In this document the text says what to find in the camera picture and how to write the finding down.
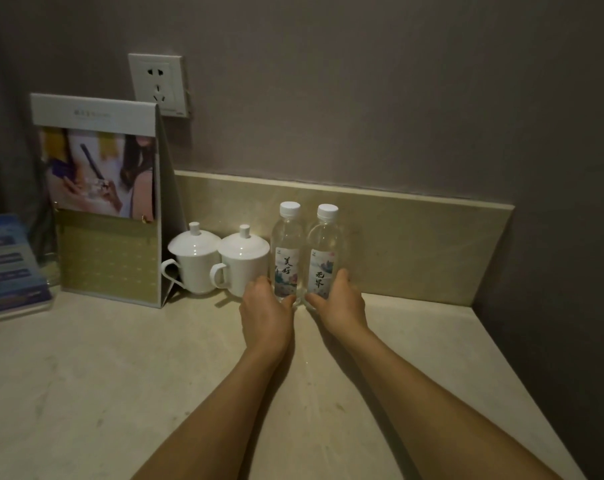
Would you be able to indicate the person's right hand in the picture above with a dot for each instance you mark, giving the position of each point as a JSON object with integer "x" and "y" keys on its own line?
{"x": 344, "y": 309}

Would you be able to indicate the clear acrylic sign holder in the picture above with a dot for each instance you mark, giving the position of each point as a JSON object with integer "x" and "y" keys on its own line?
{"x": 47, "y": 244}

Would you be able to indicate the white wall power socket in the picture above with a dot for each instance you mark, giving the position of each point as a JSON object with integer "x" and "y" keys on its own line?
{"x": 157, "y": 84}

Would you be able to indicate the person's right forearm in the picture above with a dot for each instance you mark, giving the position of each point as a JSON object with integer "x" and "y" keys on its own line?
{"x": 432, "y": 409}

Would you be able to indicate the standing paper display card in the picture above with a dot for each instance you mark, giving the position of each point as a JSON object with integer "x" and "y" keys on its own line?
{"x": 107, "y": 194}

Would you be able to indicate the person's left forearm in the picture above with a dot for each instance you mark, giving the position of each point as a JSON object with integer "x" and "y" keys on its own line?
{"x": 222, "y": 414}

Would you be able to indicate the blue printed brochure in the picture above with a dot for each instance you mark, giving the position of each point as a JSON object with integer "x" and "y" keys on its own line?
{"x": 9, "y": 267}

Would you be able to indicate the white ceramic cup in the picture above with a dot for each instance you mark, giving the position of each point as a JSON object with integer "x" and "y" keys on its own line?
{"x": 197, "y": 272}
{"x": 242, "y": 274}

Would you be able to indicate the clear water bottle red-marked label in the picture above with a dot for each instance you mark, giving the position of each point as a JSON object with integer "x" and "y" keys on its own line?
{"x": 324, "y": 252}

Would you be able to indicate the clear water bottle blue label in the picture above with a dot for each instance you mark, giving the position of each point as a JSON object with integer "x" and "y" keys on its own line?
{"x": 287, "y": 249}

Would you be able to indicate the person's left hand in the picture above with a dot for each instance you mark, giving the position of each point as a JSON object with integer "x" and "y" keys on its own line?
{"x": 264, "y": 319}

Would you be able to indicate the white ceramic cup lid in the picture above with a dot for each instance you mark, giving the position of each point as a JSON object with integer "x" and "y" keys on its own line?
{"x": 244, "y": 246}
{"x": 194, "y": 241}

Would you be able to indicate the person's right thumb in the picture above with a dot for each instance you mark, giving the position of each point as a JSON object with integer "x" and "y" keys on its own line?
{"x": 316, "y": 299}

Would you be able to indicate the person's left thumb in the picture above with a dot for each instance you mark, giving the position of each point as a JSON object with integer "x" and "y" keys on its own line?
{"x": 286, "y": 300}

